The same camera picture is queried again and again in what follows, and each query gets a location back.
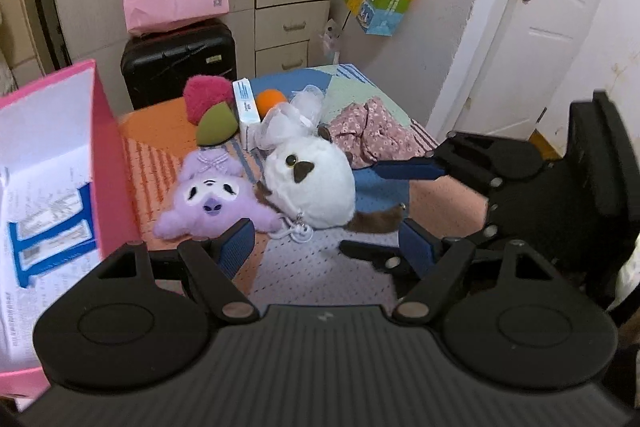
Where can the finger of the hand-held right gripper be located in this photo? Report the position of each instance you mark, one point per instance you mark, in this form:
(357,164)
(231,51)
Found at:
(492,162)
(370,254)

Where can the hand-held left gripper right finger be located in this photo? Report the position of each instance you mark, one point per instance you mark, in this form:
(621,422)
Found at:
(417,248)

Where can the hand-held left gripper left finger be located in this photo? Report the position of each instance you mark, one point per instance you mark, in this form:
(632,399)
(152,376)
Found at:
(237,246)

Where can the purple plush toy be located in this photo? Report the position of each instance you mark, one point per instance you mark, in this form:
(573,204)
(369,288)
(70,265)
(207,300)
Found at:
(215,197)

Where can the white and brown plush toy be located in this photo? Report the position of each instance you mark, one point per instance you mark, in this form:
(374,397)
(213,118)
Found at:
(315,187)

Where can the green egg-shaped sponge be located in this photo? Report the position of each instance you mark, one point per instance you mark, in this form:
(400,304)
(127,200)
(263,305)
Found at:
(215,127)

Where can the pink floral cloth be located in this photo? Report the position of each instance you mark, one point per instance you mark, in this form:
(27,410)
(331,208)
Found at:
(370,132)

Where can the pink storage box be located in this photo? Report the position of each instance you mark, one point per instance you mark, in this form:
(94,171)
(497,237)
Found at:
(112,157)

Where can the white door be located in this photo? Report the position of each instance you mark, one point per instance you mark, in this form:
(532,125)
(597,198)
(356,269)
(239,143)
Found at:
(550,57)

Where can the clear plastic bag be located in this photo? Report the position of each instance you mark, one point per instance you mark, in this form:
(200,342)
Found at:
(287,122)

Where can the white and blue carton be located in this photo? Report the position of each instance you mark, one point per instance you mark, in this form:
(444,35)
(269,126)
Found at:
(245,107)

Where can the patterned bed blanket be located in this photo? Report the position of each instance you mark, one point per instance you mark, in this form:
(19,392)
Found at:
(165,127)

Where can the orange ball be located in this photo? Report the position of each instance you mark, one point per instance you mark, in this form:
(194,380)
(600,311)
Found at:
(270,101)

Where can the pink fluffy heart cushion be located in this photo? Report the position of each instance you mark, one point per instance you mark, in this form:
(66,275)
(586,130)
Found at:
(205,94)

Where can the black suitcase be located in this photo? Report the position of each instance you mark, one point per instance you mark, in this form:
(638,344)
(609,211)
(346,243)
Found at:
(170,62)

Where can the small clear hanging pouch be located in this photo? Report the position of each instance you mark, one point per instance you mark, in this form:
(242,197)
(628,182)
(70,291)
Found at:
(330,37)

